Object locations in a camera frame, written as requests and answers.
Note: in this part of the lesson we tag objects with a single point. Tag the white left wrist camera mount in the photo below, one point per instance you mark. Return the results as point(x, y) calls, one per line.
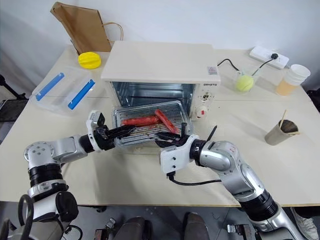
point(92, 125)

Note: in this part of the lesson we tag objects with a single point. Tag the clear plastic cup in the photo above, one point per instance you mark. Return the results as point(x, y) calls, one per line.
point(237, 75)

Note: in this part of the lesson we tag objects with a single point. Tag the clear box with blue clips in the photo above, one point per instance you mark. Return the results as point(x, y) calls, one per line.
point(62, 90)

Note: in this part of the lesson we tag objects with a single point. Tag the metal baking tray with rack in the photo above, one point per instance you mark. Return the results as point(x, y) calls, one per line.
point(145, 110)

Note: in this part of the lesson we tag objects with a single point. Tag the dark rounded shape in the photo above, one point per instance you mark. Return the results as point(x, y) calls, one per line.
point(196, 226)
point(136, 228)

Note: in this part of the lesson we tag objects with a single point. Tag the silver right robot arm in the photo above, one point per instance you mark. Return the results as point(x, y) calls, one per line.
point(232, 165)

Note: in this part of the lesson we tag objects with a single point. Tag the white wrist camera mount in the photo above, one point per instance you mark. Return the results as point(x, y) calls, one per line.
point(92, 125)
point(175, 157)

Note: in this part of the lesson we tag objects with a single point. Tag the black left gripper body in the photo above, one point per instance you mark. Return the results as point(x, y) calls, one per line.
point(106, 141)

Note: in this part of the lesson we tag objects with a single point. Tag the white toaster oven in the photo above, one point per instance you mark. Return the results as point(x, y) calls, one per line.
point(160, 60)

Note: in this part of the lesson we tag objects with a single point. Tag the brown paper cup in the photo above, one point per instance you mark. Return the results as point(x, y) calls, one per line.
point(276, 135)

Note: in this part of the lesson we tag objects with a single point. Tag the wooden stir stick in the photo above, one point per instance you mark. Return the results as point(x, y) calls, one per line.
point(283, 117)

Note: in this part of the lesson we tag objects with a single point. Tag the brown paper bag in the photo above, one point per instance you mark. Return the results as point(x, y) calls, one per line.
point(85, 30)

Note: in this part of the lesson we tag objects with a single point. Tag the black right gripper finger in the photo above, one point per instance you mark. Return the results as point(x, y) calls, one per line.
point(166, 143)
point(167, 136)

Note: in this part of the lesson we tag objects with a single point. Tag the yellow-green tennis ball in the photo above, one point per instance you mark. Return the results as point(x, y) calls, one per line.
point(245, 83)

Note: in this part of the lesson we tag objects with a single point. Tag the white power strip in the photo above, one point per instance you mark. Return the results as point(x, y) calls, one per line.
point(265, 55)

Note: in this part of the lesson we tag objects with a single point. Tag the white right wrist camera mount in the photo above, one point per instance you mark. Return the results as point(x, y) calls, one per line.
point(175, 157)

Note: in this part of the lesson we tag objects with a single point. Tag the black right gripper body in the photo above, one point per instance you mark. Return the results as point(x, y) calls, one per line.
point(182, 142)

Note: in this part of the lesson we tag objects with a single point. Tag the red sausage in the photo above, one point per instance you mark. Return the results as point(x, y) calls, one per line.
point(140, 121)
point(166, 120)

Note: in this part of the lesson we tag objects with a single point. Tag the white shoe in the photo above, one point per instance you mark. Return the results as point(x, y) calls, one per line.
point(303, 223)

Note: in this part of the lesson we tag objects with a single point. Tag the black stand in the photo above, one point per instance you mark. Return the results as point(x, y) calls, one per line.
point(10, 105)

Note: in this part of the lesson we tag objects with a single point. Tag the yellow ribbed toy fruit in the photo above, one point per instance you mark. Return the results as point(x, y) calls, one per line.
point(90, 60)

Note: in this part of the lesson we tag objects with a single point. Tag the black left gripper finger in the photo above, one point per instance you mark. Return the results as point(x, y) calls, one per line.
point(122, 129)
point(122, 135)

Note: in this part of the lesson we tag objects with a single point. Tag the glass toaster oven door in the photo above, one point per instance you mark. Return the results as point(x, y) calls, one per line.
point(140, 150)

